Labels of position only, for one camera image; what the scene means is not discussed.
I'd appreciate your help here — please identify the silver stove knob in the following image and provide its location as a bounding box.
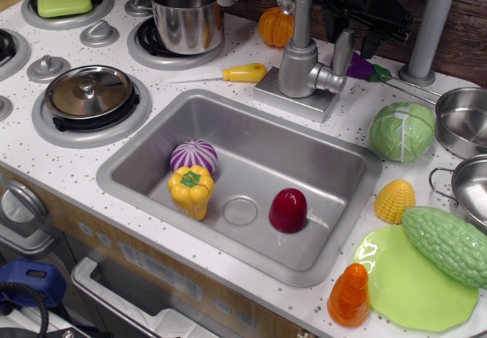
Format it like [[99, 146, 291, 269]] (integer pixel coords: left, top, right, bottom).
[[124, 0, 153, 17], [27, 55, 71, 84], [80, 20, 119, 47]]

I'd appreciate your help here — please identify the front stove burner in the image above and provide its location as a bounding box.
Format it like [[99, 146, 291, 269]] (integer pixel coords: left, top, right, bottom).
[[31, 75, 151, 149]]

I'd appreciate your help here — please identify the silver front dial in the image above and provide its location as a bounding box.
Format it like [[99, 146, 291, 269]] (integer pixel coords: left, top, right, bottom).
[[1, 180, 48, 237]]

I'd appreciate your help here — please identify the dark red toy beet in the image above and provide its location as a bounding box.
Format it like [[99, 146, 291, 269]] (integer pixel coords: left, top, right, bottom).
[[269, 188, 307, 234]]

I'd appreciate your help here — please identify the silver toy sink basin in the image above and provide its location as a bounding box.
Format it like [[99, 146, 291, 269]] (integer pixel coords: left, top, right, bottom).
[[97, 90, 382, 288]]

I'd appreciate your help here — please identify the yellow handled toy knife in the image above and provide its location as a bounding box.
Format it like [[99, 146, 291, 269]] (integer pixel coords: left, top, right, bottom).
[[162, 63, 267, 84]]

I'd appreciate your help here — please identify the silver stove knob back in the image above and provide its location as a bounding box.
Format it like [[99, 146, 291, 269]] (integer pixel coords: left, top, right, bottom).
[[124, 0, 153, 17]]

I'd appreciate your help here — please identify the far left stove burner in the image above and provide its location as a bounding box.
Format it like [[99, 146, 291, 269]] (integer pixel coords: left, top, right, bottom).
[[1, 29, 30, 81]]

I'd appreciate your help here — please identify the purple toy eggplant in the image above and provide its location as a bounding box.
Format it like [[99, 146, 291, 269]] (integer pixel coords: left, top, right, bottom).
[[345, 52, 392, 82]]

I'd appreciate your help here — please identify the stove burner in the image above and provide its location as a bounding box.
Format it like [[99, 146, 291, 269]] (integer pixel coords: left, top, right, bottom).
[[1, 29, 30, 81], [127, 18, 224, 71], [31, 75, 151, 149], [21, 0, 114, 30]]

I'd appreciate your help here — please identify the silver stove knob edge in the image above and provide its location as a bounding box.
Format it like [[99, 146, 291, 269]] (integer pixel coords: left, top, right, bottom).
[[0, 96, 13, 122]]

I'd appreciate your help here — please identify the silver oven door handle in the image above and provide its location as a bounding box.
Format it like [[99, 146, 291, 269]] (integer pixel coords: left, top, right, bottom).
[[72, 257, 192, 337]]

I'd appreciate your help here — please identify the green toy bitter gourd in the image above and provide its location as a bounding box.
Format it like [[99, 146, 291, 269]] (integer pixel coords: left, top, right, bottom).
[[402, 206, 486, 289]]

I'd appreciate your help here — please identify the blue clamp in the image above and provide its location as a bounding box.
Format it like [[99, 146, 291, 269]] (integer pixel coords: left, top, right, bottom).
[[1, 259, 67, 315]]

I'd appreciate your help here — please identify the purple striped toy onion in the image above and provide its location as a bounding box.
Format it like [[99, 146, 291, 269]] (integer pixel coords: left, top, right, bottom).
[[170, 139, 218, 174]]

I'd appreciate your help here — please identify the steel pot lid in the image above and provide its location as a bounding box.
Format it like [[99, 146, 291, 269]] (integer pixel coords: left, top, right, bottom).
[[44, 65, 133, 120]]

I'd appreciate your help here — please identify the orange toy carrot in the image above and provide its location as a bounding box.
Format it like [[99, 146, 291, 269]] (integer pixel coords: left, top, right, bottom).
[[327, 263, 370, 327]]

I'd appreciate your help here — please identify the back right stove burner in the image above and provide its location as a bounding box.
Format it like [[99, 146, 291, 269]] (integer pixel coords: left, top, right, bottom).
[[127, 18, 224, 71]]

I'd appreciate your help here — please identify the yellow toy bell pepper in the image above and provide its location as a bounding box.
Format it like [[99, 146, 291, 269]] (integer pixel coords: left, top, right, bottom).
[[167, 165, 215, 221]]

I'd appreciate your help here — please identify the silver stove knob lower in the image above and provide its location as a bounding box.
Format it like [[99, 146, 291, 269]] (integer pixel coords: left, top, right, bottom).
[[27, 55, 71, 84]]

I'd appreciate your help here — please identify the orange toy pumpkin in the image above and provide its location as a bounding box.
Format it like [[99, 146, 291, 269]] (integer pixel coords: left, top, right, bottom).
[[258, 7, 294, 47]]

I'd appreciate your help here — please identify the silver faucet lever handle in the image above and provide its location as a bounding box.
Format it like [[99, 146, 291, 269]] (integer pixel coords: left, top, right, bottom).
[[307, 27, 355, 94]]

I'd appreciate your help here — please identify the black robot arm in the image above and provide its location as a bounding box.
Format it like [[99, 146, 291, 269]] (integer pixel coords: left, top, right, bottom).
[[314, 0, 414, 59]]

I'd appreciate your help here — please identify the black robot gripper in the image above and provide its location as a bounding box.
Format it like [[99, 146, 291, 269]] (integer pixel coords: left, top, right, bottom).
[[314, 0, 414, 59]]

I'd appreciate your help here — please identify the green toy cabbage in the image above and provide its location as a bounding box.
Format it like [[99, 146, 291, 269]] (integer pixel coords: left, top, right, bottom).
[[369, 102, 435, 163]]

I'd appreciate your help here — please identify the steel saucepan with handle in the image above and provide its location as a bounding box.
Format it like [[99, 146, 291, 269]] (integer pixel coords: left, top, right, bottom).
[[378, 74, 486, 159]]

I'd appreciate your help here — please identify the black cable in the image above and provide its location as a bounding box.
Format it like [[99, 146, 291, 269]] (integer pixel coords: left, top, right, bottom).
[[0, 280, 53, 338]]

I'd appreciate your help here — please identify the tall steel pot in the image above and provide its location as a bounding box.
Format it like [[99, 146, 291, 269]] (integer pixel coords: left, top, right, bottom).
[[151, 0, 236, 55]]

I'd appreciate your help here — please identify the light green toy plate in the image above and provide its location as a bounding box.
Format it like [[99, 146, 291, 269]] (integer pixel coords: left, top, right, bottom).
[[353, 225, 479, 332]]

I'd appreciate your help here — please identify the silver toy faucet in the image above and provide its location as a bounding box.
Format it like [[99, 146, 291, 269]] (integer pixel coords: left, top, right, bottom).
[[253, 0, 345, 123]]

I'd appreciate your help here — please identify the silver stove knob upper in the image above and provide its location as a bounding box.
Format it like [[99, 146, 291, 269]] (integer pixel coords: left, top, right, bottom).
[[80, 20, 119, 47]]

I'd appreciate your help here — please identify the grey support pole right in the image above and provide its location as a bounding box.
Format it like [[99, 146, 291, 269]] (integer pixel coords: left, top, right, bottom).
[[399, 0, 453, 87]]

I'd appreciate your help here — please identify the back left stove burner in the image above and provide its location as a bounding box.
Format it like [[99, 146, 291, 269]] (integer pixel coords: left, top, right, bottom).
[[21, 0, 114, 30]]

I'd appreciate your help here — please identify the steel pan lower right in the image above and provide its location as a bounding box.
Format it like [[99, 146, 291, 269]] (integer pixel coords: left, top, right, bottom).
[[428, 155, 486, 234]]

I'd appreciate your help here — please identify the yellow toy corn piece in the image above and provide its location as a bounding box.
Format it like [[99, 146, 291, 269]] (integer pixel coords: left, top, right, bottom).
[[374, 179, 415, 224]]

